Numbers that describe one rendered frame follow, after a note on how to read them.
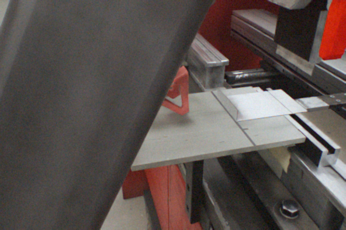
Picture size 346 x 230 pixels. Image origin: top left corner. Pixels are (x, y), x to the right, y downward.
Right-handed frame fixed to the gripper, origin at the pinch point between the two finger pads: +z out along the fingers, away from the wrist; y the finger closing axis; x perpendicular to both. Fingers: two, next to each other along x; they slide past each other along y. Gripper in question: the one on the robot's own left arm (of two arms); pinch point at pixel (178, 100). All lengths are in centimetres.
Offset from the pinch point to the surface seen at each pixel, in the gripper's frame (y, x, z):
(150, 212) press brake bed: 66, 44, 89
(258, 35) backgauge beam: 51, -32, 27
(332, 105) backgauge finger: -3.4, -22.2, 15.3
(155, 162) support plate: -10.5, 6.7, -0.2
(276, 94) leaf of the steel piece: 3.1, -15.9, 12.0
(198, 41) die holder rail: 46, -13, 15
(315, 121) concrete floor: 126, -73, 160
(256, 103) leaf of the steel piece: 0.8, -11.3, 9.5
